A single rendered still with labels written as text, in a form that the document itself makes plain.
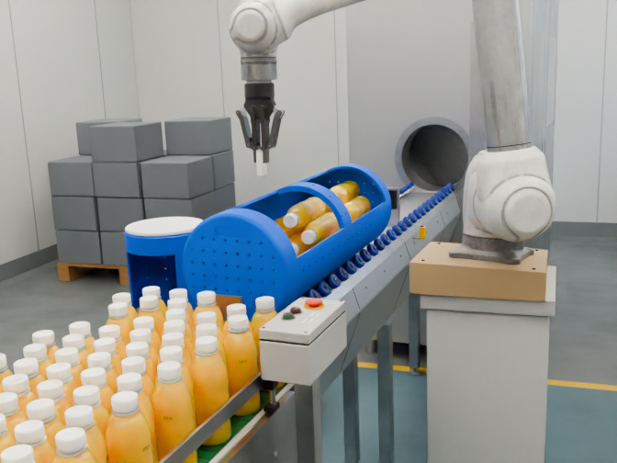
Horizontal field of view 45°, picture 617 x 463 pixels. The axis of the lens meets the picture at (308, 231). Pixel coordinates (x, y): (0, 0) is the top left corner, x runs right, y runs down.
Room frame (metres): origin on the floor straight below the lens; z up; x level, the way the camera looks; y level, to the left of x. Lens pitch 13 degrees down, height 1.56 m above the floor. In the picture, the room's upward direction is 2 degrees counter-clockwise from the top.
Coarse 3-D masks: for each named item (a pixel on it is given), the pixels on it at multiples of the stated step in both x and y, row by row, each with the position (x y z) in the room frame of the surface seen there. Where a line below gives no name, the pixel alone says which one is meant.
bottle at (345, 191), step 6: (336, 186) 2.36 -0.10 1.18; (342, 186) 2.37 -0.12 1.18; (348, 186) 2.40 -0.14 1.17; (354, 186) 2.44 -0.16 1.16; (336, 192) 2.33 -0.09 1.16; (342, 192) 2.34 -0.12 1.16; (348, 192) 2.37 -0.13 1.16; (354, 192) 2.42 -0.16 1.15; (342, 198) 2.34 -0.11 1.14; (348, 198) 2.37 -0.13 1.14
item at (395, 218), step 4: (388, 188) 2.88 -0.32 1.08; (392, 188) 2.87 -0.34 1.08; (396, 188) 2.86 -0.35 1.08; (392, 192) 2.85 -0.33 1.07; (396, 192) 2.86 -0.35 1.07; (392, 196) 2.85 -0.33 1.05; (396, 196) 2.86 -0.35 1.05; (392, 200) 2.85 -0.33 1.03; (396, 200) 2.85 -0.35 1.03; (392, 204) 2.85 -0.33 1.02; (396, 204) 2.85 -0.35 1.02; (392, 208) 2.85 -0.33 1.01; (396, 208) 2.85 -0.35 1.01; (392, 212) 2.87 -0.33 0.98; (396, 212) 2.86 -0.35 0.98; (392, 216) 2.87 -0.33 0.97; (396, 216) 2.86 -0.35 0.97; (392, 220) 2.87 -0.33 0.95; (396, 220) 2.86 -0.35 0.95; (388, 224) 2.88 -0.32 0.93; (392, 224) 2.87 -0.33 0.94; (396, 224) 2.86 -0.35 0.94
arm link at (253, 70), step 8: (248, 64) 1.85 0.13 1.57; (256, 64) 1.84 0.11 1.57; (264, 64) 1.85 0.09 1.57; (272, 64) 1.86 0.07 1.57; (248, 72) 1.85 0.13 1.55; (256, 72) 1.84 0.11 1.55; (264, 72) 1.85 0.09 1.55; (272, 72) 1.86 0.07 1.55; (248, 80) 1.85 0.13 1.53; (256, 80) 1.86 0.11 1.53; (264, 80) 1.86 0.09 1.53
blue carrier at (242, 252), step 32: (288, 192) 2.26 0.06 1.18; (320, 192) 2.05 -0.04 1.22; (384, 192) 2.41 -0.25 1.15; (224, 224) 1.70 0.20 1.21; (256, 224) 1.67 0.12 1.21; (352, 224) 2.07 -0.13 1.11; (384, 224) 2.39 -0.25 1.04; (192, 256) 1.74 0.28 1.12; (224, 256) 1.71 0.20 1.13; (256, 256) 1.67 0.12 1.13; (288, 256) 1.67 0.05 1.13; (320, 256) 1.84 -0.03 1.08; (352, 256) 2.20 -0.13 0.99; (192, 288) 1.74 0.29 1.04; (224, 288) 1.71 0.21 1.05; (256, 288) 1.67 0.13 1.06; (288, 288) 1.66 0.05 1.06
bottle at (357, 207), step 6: (354, 198) 2.37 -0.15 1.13; (360, 198) 2.38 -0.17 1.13; (366, 198) 2.41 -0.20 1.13; (348, 204) 2.30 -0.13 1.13; (354, 204) 2.31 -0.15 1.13; (360, 204) 2.34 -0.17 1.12; (366, 204) 2.38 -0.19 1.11; (348, 210) 2.28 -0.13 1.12; (354, 210) 2.29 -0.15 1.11; (360, 210) 2.31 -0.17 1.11; (366, 210) 2.37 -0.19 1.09; (354, 216) 2.28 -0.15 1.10; (360, 216) 2.32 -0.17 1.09
